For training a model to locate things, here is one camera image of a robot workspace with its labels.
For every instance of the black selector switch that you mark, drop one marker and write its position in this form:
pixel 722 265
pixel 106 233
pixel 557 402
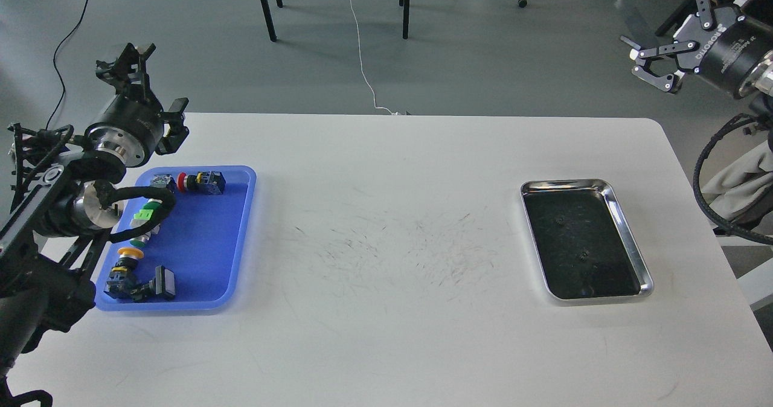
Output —
pixel 164 181

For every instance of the green push button switch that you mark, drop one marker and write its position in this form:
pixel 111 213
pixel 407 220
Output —
pixel 142 216

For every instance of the blue plastic tray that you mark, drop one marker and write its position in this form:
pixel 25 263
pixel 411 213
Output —
pixel 201 242

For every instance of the yellow push button switch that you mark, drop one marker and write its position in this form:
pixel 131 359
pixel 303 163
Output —
pixel 122 281

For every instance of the black square push button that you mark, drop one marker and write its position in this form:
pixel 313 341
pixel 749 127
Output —
pixel 163 285

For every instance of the black table leg left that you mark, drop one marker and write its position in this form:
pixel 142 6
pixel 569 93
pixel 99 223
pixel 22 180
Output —
pixel 266 5

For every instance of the black gripper screen left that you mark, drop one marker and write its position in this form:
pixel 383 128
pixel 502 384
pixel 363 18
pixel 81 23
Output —
pixel 128 124

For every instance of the red emergency stop button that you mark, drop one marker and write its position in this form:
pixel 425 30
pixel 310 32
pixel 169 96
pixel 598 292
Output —
pixel 207 183

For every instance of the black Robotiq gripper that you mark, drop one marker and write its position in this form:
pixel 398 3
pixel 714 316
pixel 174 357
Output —
pixel 724 48

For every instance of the silver metal tray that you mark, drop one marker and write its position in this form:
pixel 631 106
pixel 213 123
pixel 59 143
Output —
pixel 615 271

